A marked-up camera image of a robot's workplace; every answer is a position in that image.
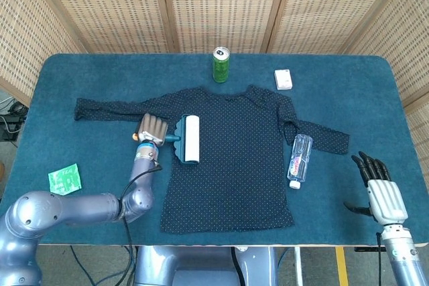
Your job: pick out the small white box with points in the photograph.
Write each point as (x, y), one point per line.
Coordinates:
(283, 80)

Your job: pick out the woven wicker folding screen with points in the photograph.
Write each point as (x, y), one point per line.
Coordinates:
(218, 4)

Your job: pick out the dark blue polka dot shirt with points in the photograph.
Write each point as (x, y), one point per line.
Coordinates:
(228, 165)

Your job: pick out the teal white lint roller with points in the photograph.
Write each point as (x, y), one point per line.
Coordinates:
(191, 138)

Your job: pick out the white table leg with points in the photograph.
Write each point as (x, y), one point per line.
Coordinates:
(298, 266)

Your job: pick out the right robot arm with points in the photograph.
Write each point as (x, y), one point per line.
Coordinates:
(405, 259)

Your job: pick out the green drink can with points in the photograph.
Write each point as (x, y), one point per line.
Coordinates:
(221, 68)

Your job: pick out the clear plastic water bottle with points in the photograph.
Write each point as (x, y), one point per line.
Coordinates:
(300, 158)

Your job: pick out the grey robot torso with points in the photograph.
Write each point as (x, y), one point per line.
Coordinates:
(201, 266)

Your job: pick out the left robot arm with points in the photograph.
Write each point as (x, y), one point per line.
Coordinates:
(83, 207)

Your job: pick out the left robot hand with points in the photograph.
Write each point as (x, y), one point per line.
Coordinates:
(152, 128)

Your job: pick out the green printed packet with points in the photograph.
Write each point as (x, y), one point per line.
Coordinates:
(65, 179)

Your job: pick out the teal table cover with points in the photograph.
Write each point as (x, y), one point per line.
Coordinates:
(100, 81)

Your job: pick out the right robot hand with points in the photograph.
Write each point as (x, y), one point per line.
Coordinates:
(385, 195)

